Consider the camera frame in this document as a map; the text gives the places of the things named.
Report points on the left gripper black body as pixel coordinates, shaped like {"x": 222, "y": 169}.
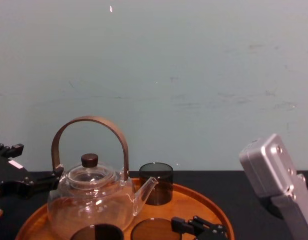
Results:
{"x": 9, "y": 177}

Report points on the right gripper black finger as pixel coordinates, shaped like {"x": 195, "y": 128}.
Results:
{"x": 180, "y": 224}

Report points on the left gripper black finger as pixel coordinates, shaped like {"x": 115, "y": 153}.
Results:
{"x": 44, "y": 181}
{"x": 12, "y": 150}

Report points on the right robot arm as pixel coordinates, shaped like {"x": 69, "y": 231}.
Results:
{"x": 271, "y": 170}

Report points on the round wooden tray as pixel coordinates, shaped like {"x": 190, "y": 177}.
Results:
{"x": 188, "y": 200}

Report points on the smoked glass cup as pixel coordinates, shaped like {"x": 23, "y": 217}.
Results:
{"x": 151, "y": 230}
{"x": 157, "y": 175}
{"x": 106, "y": 232}

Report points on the glass lid with brown knob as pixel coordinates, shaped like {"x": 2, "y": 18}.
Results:
{"x": 90, "y": 172}

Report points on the black table cloth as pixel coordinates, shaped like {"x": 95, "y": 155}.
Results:
{"x": 218, "y": 185}

